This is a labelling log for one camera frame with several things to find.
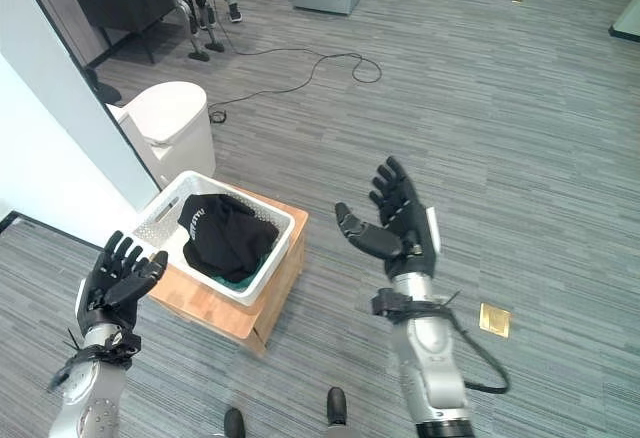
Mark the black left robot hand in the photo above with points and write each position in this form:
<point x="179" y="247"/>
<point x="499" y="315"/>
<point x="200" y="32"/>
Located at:
<point x="116" y="292"/>

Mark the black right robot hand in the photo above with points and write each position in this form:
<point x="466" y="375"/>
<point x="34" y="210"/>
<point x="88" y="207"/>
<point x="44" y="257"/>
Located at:
<point x="395" y="228"/>

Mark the white plastic laundry basket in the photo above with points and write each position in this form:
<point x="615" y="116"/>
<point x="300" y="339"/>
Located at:
<point x="212" y="235"/>

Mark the wooden stool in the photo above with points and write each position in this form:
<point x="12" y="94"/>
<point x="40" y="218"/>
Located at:
<point x="235" y="303"/>

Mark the black printed garment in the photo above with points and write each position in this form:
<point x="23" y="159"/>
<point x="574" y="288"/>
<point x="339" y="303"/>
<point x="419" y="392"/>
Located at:
<point x="225" y="238"/>

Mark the green cloth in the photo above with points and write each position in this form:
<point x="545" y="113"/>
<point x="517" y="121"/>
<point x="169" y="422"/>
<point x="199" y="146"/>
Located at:
<point x="240" y="282"/>

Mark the brass floor socket plate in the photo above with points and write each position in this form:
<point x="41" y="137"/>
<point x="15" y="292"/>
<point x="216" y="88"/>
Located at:
<point x="495" y="320"/>

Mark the white toilet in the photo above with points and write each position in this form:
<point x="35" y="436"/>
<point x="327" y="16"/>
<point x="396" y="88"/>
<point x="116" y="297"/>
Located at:
<point x="167" y="130"/>

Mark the robot's left dark foot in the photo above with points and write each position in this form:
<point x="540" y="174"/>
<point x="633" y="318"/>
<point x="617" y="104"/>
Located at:
<point x="233" y="423"/>

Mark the robot's dark foot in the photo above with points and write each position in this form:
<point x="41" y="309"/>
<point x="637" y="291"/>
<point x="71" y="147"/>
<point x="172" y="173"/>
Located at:
<point x="233" y="423"/>
<point x="336" y="405"/>

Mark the robot's right dark foot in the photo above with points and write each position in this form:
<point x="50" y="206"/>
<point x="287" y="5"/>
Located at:
<point x="336" y="405"/>

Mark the dark cabinet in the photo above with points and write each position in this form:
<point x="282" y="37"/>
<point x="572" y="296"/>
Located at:
<point x="120" y="3"/>

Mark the white furniture corner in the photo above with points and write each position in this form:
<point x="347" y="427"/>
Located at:
<point x="626" y="22"/>

